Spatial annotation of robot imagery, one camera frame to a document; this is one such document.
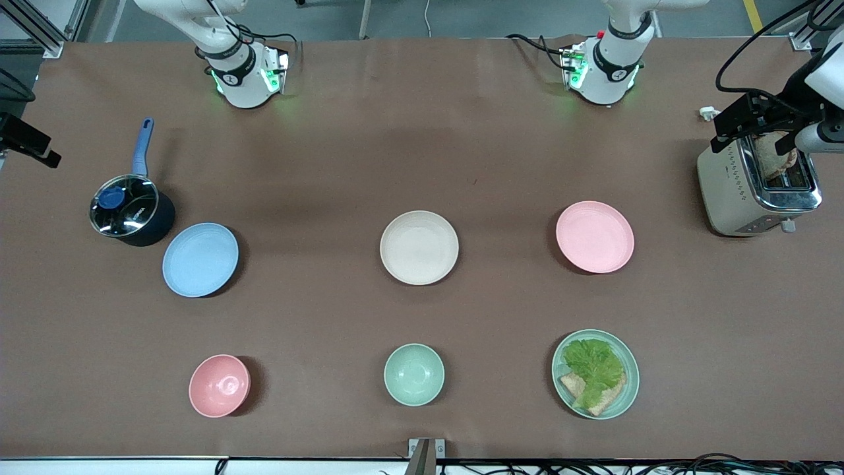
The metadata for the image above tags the pink plate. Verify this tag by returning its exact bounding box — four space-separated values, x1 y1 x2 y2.
555 201 635 274

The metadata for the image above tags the blue plate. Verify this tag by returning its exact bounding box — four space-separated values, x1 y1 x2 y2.
162 222 239 298

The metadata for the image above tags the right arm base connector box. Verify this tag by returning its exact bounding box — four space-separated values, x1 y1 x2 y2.
262 49 291 94

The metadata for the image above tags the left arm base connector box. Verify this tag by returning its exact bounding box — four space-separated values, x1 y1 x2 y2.
560 42 589 91

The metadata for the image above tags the toast slice in toaster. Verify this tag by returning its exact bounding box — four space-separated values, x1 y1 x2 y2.
752 132 800 181

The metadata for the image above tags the silver toaster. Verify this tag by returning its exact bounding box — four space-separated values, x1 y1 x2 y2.
697 129 824 238

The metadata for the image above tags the glass lid with blue knob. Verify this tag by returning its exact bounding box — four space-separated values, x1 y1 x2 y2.
90 174 160 238

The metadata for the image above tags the green lettuce leaf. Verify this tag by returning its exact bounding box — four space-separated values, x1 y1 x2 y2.
562 338 626 410

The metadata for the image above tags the green plate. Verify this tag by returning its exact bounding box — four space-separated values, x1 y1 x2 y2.
552 329 640 420

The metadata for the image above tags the brown bread slice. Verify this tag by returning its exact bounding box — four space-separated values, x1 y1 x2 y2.
559 371 628 418

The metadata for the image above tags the beige plate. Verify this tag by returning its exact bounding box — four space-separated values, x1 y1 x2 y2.
380 210 460 286

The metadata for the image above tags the small pink bowl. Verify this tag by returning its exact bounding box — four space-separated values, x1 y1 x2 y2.
189 354 251 418

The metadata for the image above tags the small green bowl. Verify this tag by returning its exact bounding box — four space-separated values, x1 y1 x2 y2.
384 343 445 406

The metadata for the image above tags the aluminium frame profile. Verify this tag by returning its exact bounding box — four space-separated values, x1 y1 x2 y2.
787 0 844 52
0 0 91 59

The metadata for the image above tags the dark saucepan with blue handle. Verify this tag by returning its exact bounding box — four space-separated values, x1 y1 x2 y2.
89 117 177 248

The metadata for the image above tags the black left base cable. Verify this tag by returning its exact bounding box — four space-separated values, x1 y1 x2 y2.
506 33 569 71

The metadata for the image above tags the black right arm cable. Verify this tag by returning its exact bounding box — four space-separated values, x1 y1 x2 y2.
206 0 301 64

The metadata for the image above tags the metal table edge bracket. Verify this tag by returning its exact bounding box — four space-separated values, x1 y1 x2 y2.
407 438 446 475

